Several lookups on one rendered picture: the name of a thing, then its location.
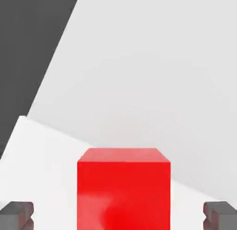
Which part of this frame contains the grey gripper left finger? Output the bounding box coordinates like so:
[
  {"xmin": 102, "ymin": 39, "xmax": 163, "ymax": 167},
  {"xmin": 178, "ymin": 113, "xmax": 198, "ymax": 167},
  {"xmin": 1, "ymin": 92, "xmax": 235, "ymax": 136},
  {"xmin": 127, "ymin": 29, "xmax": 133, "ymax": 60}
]
[{"xmin": 0, "ymin": 201, "xmax": 35, "ymax": 230}]

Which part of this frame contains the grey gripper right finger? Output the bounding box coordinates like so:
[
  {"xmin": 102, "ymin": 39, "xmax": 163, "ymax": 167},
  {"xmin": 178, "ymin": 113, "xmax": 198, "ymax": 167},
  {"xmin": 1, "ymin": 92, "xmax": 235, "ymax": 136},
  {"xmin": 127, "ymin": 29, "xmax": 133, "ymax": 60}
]
[{"xmin": 203, "ymin": 201, "xmax": 237, "ymax": 230}]

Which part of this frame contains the small red cube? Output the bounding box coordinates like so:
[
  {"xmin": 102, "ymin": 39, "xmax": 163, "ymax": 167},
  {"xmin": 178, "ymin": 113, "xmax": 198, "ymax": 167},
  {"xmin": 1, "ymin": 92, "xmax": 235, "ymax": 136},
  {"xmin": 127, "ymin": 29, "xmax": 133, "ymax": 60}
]
[{"xmin": 77, "ymin": 148, "xmax": 171, "ymax": 230}]

